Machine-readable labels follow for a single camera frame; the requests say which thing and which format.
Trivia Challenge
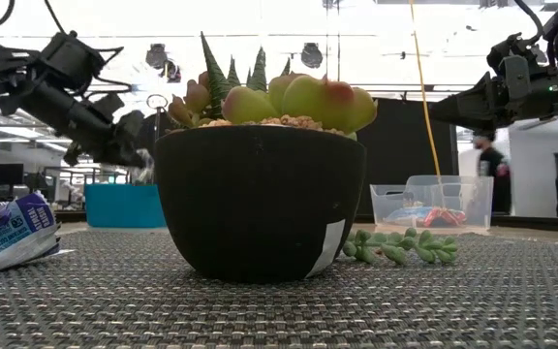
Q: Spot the grey woven placemat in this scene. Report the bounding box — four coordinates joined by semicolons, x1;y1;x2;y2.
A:
0;227;558;349

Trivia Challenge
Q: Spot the black computer monitor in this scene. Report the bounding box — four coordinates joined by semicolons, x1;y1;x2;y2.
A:
0;163;25;187

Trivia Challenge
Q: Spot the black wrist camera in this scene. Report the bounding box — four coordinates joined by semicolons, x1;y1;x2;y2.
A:
38;30;107;93
485;32;544;74

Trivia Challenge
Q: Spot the white paper strip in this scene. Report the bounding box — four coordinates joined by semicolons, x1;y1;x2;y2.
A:
36;248;76;259

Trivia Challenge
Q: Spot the metal pole with ring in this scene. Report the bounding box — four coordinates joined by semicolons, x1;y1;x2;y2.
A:
145;93;170;185

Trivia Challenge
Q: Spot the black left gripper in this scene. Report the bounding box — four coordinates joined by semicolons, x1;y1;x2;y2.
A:
0;79;147;169

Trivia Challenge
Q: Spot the teal plastic bin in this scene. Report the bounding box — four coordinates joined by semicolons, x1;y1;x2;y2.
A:
84;182;168;230

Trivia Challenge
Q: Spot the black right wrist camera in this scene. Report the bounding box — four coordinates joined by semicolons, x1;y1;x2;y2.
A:
485;32;544;74

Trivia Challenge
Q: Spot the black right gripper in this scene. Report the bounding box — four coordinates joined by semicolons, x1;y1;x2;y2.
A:
427;56;558;131

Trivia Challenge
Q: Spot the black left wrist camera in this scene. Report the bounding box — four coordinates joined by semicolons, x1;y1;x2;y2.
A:
38;30;107;93

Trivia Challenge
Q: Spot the black room divider panel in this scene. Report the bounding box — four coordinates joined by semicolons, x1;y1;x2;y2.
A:
130;96;459;224

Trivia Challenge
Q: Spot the purple white granola bar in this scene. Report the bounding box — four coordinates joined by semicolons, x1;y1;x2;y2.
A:
0;191;62;278

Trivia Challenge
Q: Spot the yellow hanging cable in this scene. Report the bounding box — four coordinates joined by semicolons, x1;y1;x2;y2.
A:
408;0;446;195

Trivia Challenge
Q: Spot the succulent plant in black pot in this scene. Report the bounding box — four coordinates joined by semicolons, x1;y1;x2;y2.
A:
152;31;459;285

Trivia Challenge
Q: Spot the clear plastic bin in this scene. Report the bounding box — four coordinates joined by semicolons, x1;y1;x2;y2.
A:
369;174;495;235

